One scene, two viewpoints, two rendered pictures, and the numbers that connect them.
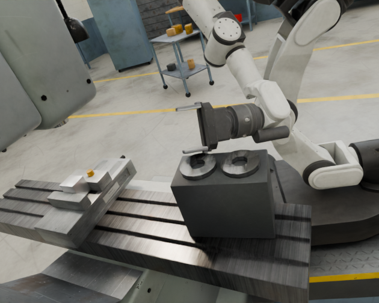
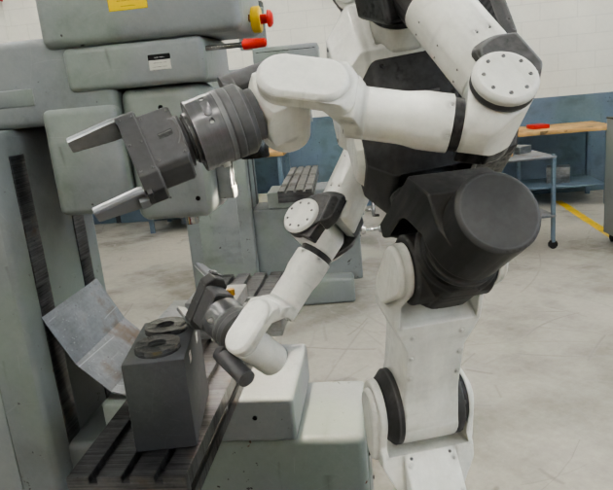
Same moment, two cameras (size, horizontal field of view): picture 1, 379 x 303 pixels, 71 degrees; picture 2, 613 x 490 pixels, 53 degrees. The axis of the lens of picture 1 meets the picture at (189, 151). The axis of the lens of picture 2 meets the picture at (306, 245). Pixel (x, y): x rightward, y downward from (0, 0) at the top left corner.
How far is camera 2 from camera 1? 129 cm
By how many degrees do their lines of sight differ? 62
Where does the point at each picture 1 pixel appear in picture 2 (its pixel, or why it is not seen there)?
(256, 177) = (130, 359)
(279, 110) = (231, 338)
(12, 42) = not seen: hidden behind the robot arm
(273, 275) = (90, 456)
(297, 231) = (143, 467)
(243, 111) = (216, 310)
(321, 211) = not seen: outside the picture
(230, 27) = (301, 214)
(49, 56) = not seen: hidden behind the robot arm
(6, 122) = (102, 197)
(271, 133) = (224, 360)
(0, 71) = (114, 165)
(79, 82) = (187, 195)
